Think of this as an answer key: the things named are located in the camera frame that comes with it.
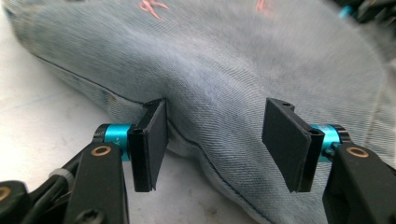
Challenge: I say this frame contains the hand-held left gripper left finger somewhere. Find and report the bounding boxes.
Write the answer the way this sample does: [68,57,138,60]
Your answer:
[102,98,170,193]

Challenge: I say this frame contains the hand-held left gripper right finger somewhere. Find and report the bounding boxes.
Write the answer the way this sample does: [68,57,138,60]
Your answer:
[262,97,351,193]

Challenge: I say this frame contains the light blue denim shorts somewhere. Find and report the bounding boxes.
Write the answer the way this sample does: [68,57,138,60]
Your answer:
[6,0,396,224]

